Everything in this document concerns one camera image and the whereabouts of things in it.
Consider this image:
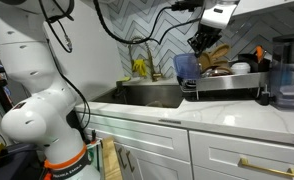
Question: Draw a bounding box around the black utensil holder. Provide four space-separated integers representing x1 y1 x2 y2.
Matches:
238 54 270 73

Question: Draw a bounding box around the gold spring kitchen faucet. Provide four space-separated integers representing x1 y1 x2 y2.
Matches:
128 42 163 82

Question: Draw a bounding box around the blue plastic lunchbox lid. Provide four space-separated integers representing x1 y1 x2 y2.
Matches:
173 53 200 79

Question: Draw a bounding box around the gold drawer handle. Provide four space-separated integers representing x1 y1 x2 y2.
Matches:
239 158 294 178

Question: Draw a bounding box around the steel dish drying rack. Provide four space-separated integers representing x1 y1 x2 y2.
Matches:
177 72 268 101

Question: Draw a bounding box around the white upper cabinet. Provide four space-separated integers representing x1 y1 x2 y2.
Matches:
233 0 294 16

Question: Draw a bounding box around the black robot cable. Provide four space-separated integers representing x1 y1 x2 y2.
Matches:
92 0 203 46

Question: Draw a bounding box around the black soap dispenser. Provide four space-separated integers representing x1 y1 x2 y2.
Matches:
259 85 270 106

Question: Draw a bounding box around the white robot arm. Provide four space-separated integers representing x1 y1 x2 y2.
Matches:
0 0 101 180

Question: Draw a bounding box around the wooden cutting board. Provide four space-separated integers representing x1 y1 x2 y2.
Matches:
102 137 123 180

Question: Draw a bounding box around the yellow rubber glove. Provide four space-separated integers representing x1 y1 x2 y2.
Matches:
133 59 147 76

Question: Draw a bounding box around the white bowl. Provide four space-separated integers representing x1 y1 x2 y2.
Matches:
231 62 250 75

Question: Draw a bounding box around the dark stainless kitchen sink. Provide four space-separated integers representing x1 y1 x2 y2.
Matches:
94 85 184 108

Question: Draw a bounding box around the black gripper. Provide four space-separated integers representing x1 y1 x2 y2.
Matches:
187 24 221 54

